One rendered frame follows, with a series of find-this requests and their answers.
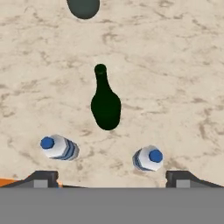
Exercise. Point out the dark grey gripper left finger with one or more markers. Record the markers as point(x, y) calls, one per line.
point(43, 178)

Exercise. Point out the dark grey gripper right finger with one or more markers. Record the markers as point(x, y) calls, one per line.
point(179, 178)

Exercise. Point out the dark grey-green glass bottle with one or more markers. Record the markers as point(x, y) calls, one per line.
point(83, 8)

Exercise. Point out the dark green glass bottle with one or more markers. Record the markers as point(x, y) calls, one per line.
point(105, 108)

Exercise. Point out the white plastic bottle blue cap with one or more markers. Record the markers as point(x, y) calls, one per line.
point(59, 147)
point(148, 159)

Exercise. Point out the orange object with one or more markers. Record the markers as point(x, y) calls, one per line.
point(7, 182)

